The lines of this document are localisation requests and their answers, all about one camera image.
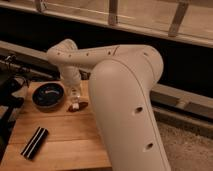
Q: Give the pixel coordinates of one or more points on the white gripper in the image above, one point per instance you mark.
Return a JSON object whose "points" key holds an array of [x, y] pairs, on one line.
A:
{"points": [[71, 77]]}

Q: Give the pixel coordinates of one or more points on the white bottle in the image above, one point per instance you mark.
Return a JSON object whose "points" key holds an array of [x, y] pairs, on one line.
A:
{"points": [[75, 98]]}

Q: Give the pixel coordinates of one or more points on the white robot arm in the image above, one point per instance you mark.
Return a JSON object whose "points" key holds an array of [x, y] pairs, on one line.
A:
{"points": [[119, 86]]}

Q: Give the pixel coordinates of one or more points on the dark ceramic bowl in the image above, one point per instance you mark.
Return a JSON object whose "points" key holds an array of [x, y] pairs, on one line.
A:
{"points": [[48, 95]]}

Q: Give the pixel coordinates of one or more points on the brown oval object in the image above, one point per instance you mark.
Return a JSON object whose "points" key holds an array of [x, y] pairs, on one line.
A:
{"points": [[81, 106]]}

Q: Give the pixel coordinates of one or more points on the black white striped block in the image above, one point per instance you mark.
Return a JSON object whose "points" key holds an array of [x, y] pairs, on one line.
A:
{"points": [[34, 143]]}

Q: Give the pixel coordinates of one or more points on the black equipment with cables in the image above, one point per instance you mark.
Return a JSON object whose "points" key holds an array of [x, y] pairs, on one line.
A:
{"points": [[13, 89]]}

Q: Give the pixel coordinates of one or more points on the wooden railing frame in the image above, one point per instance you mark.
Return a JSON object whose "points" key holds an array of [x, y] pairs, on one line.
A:
{"points": [[188, 21]]}

